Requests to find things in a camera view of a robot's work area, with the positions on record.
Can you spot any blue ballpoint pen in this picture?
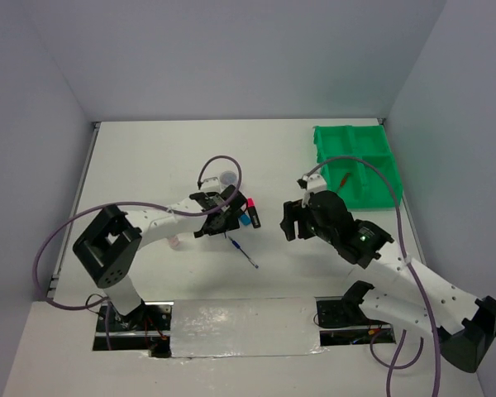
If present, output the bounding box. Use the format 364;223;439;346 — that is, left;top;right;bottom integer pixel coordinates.
226;235;260;269

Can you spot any red ballpoint pen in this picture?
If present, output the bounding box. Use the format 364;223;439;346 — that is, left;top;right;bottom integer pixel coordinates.
336;172;351;194

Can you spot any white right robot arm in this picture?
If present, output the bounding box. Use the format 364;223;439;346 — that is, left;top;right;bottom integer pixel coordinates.
280;190;496;373

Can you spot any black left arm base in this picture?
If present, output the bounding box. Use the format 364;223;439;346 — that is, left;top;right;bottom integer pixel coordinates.
92;303;173;359

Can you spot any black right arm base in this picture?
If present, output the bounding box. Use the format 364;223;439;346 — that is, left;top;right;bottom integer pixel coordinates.
312;297;395;347

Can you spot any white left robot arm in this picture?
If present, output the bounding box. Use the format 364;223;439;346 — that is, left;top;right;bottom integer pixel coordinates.
73;185;247;330

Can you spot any blue cap black highlighter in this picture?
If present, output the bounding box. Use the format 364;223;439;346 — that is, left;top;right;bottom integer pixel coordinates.
239;213;251;226

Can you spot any pink cap black highlighter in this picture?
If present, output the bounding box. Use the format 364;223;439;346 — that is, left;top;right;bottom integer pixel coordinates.
246;198;261;228

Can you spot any clear jar of pins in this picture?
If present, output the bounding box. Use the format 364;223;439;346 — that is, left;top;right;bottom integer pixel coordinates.
219;170;239;191

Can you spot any small clear glue bottle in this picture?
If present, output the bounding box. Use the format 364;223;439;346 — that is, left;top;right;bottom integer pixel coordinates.
167;236;180;249

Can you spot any green compartment organizer tray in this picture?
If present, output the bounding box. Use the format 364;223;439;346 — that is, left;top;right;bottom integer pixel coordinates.
313;125;403;210

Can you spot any silver tape sheet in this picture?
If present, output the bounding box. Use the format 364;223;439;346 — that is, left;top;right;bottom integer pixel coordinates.
170;298;323;358

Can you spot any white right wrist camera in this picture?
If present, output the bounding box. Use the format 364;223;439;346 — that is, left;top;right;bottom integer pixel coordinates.
297;173;327;194

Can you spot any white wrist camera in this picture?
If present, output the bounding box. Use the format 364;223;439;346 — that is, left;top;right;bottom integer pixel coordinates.
199;177;222;193
297;173;327;194

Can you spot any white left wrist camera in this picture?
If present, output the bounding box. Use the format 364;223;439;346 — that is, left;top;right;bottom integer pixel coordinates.
199;177;222;193

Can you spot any left aluminium table rail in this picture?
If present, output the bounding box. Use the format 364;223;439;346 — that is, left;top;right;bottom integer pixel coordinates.
45;122;102;300

